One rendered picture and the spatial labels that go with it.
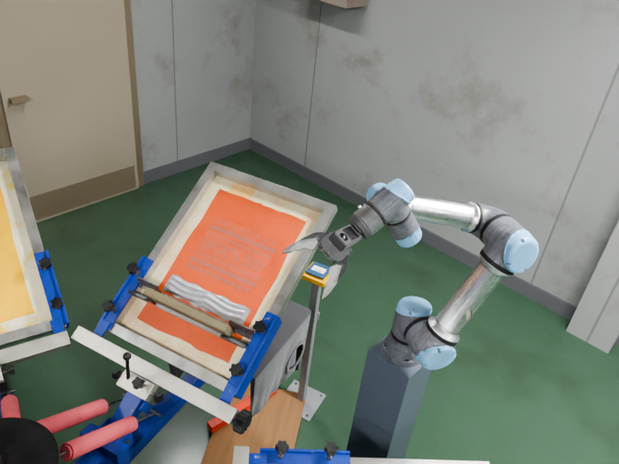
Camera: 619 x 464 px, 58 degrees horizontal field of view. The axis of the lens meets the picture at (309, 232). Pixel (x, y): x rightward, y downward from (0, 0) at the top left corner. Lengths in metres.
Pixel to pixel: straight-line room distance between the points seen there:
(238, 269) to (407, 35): 2.89
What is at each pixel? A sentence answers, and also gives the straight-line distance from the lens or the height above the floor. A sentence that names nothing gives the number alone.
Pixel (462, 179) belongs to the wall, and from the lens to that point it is 4.55.
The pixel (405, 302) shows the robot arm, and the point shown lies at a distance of 1.94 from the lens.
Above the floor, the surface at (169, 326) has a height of 1.17.
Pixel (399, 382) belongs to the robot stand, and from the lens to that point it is 2.05.
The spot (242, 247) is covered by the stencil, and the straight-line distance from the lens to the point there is 2.17.
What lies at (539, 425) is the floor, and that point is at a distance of 3.75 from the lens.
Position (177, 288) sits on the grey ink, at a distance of 2.18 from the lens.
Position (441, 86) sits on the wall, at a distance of 4.47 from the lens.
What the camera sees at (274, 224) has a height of 1.45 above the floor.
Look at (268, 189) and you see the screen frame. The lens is 2.23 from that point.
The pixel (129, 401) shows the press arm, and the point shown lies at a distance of 2.02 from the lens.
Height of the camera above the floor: 2.63
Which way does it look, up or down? 33 degrees down
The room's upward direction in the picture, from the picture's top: 7 degrees clockwise
